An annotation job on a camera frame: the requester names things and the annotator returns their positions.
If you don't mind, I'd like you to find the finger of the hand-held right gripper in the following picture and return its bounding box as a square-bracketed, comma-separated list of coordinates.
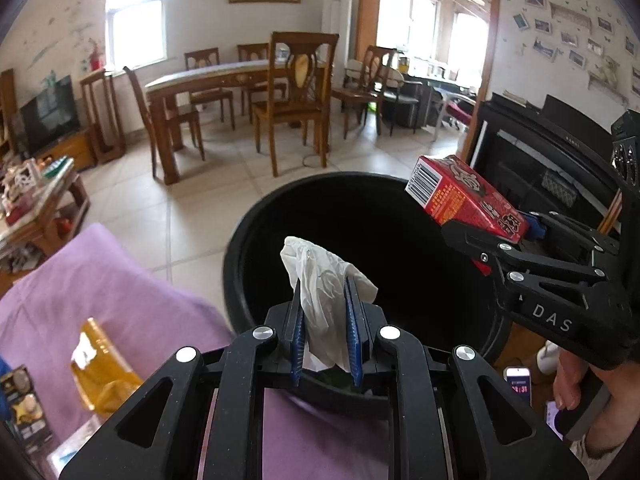
[522, 210, 622, 262]
[440, 219, 608, 288]

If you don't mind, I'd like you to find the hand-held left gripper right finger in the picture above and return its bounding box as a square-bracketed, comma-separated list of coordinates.
[344, 276, 591, 480]

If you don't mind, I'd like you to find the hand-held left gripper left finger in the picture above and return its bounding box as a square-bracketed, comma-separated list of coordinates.
[59, 280, 307, 480]

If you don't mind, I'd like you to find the white tissue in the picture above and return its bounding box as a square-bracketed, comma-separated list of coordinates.
[280, 236, 379, 373]

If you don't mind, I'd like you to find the red printed carton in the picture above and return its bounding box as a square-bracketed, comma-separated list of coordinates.
[405, 155, 531, 240]

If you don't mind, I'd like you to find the black trash bin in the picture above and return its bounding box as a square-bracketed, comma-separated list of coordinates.
[222, 172, 513, 418]

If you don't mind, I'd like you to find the person's right forearm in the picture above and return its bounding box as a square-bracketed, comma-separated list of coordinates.
[582, 425, 640, 480]

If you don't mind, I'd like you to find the person's right hand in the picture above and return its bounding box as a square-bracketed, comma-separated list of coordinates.
[555, 347, 640, 461]

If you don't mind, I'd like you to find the white slipper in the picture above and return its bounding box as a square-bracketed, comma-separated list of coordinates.
[537, 340, 561, 376]

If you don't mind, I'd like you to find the smartphone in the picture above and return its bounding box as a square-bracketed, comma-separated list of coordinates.
[502, 366, 533, 403]
[545, 400, 566, 441]

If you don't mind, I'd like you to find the black upright piano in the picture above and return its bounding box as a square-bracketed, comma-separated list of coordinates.
[465, 91, 631, 241]

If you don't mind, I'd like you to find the grey white chair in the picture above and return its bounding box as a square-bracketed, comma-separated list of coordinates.
[432, 90, 478, 141]

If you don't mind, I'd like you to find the purple tablecloth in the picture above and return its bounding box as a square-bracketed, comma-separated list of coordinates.
[0, 224, 396, 480]

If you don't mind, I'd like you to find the black office chair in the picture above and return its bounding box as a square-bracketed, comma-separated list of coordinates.
[382, 67, 421, 136]

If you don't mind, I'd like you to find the yellow translucent packet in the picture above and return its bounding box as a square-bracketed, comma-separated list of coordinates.
[70, 317, 146, 418]

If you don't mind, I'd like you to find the wooden dining chair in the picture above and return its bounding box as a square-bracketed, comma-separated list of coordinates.
[251, 31, 341, 178]
[184, 47, 236, 131]
[332, 45, 396, 140]
[122, 66, 206, 178]
[236, 42, 288, 123]

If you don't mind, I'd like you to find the balcony window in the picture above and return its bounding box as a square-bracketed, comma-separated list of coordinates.
[377, 0, 493, 68]

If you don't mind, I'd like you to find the dark printed box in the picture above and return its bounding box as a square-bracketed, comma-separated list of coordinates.
[0, 365, 55, 456]

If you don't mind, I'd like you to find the white standing air conditioner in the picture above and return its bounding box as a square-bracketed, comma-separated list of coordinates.
[322, 0, 355, 68]

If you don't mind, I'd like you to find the wooden coffee table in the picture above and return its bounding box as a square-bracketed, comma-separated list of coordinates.
[0, 157, 92, 281]

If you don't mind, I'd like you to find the wooden dining table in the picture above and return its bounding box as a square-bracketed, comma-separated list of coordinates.
[145, 59, 333, 186]

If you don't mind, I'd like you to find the wooden television cabinet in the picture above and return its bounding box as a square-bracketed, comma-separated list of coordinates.
[30, 127, 98, 173]

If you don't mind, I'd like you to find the green tray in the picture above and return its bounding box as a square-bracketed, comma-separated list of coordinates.
[42, 156, 73, 178]

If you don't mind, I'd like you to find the tall wooden plant stand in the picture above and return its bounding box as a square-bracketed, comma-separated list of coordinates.
[80, 67, 127, 165]

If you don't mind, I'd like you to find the white decorative holder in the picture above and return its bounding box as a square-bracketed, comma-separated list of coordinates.
[0, 157, 43, 211]

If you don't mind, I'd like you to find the black television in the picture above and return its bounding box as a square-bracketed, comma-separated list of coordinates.
[17, 75, 82, 158]

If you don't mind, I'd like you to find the white framed window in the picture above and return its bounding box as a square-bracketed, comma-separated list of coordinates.
[104, 0, 169, 71]

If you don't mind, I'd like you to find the wooden bookshelf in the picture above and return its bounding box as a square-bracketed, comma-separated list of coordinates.
[0, 69, 18, 161]

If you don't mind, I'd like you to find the wooden door frame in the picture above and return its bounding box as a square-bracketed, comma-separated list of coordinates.
[361, 0, 502, 161]

